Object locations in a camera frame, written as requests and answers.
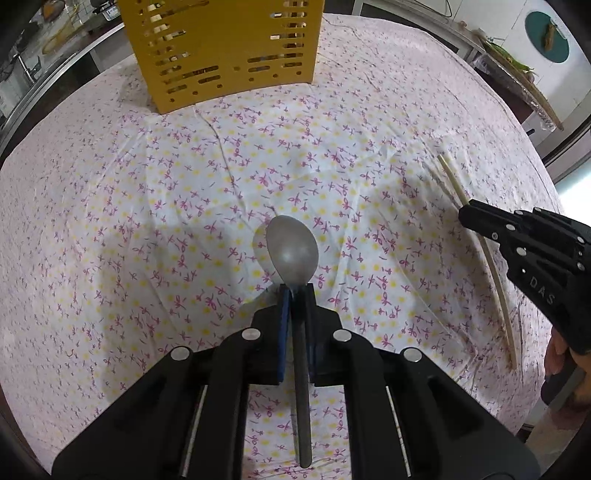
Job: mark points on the person's right hand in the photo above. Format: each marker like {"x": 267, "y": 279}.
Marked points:
{"x": 582, "y": 378}

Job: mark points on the wooden chopstick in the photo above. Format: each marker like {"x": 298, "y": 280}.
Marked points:
{"x": 455, "y": 175}
{"x": 449, "y": 177}

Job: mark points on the yellow slotted utensil holder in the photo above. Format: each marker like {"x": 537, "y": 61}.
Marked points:
{"x": 221, "y": 55}

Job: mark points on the stainless steel counter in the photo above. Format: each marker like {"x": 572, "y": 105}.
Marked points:
{"x": 55, "y": 78}

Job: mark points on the green vegetables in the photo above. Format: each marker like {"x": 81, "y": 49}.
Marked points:
{"x": 512, "y": 57}

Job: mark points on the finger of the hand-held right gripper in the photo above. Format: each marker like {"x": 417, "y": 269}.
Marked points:
{"x": 485, "y": 219}
{"x": 563, "y": 235}

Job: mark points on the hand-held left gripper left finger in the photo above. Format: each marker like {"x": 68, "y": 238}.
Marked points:
{"x": 284, "y": 323}

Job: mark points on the teal round board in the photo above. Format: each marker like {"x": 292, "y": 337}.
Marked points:
{"x": 547, "y": 37}

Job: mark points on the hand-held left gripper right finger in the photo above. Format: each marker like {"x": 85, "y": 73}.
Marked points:
{"x": 310, "y": 323}

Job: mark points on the metal faucet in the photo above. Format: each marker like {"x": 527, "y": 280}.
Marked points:
{"x": 28, "y": 69}

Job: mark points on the metal spoon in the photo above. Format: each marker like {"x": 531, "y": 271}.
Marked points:
{"x": 292, "y": 249}

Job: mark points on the pink floral tablecloth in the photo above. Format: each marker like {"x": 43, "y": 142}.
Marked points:
{"x": 138, "y": 230}

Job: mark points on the woven tray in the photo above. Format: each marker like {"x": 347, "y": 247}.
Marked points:
{"x": 535, "y": 92}

